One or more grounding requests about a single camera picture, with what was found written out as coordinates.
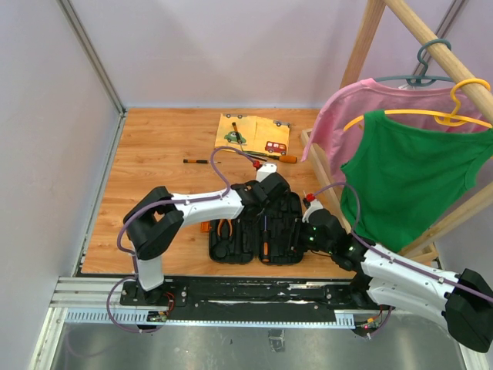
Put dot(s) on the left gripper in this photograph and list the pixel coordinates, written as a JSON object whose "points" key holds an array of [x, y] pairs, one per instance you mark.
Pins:
{"points": [[270, 206]]}

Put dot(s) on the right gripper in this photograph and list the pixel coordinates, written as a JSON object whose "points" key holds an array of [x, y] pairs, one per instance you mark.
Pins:
{"points": [[303, 246]]}

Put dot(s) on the black plastic tool case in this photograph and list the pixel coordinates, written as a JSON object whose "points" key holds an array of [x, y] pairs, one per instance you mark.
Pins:
{"points": [[283, 224]]}

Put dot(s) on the orange needle nose pliers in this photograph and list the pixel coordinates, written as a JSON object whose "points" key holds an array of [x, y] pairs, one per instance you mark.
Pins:
{"points": [[224, 229]]}

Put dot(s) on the black handled screwdriver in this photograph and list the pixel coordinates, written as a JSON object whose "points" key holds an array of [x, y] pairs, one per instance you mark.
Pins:
{"points": [[265, 246]]}

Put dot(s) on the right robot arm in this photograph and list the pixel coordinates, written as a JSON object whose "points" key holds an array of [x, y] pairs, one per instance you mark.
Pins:
{"points": [[404, 270]]}

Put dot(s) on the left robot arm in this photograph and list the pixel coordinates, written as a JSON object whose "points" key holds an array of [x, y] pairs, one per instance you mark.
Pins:
{"points": [[154, 222]]}

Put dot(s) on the yellow car print cloth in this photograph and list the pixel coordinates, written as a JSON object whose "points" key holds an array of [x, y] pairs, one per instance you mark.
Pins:
{"points": [[260, 135]]}

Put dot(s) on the small screwdriver on cloth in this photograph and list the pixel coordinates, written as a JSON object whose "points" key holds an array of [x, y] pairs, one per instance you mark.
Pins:
{"points": [[238, 136]]}

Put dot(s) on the small black precision screwdriver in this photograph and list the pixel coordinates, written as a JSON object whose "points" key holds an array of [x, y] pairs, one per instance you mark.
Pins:
{"points": [[200, 161]]}

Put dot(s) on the green tank top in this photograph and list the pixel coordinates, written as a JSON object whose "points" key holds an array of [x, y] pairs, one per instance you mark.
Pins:
{"points": [[402, 179]]}

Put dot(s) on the pink t-shirt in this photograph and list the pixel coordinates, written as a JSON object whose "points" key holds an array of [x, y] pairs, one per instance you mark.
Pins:
{"points": [[338, 147]]}

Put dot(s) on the yellow clothes hanger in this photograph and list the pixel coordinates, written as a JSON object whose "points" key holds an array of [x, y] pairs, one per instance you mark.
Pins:
{"points": [[369, 95]]}

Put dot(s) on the teal clothes hanger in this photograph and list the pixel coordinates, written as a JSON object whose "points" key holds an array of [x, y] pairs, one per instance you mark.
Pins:
{"points": [[421, 77]]}

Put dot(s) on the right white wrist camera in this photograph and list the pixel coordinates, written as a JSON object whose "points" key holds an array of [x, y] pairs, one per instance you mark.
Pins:
{"points": [[311, 204]]}

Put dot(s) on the orange handled screwdriver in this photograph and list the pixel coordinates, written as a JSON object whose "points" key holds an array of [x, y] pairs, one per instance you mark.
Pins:
{"points": [[284, 158]]}

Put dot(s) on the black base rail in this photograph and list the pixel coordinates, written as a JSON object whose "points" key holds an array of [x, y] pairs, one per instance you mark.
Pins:
{"points": [[248, 303]]}

